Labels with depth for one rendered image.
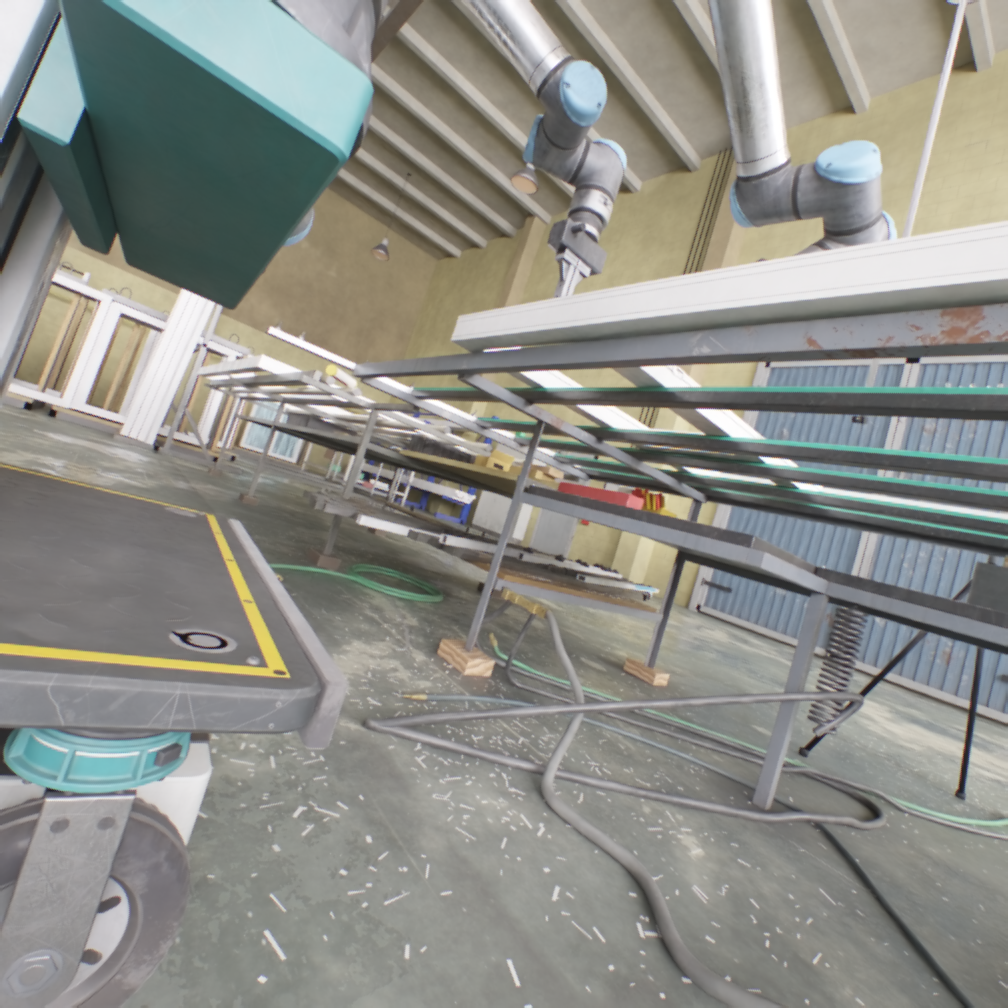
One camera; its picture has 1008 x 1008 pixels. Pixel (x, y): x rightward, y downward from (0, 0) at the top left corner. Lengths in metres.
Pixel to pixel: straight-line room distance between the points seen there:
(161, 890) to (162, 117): 0.56
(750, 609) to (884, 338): 7.15
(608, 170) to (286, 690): 1.13
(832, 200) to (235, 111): 0.90
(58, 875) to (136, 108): 0.52
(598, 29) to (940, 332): 10.35
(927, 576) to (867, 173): 6.45
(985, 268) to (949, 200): 8.68
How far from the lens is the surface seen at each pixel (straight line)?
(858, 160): 1.08
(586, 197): 1.22
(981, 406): 0.99
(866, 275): 0.80
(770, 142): 1.10
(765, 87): 1.08
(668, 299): 0.93
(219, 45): 0.41
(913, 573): 7.35
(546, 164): 1.26
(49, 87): 0.57
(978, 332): 0.76
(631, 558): 8.49
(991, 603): 1.47
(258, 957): 0.70
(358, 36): 0.50
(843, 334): 0.80
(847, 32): 10.51
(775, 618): 7.70
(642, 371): 1.18
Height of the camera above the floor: 0.47
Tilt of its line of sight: 4 degrees up
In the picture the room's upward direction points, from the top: 18 degrees clockwise
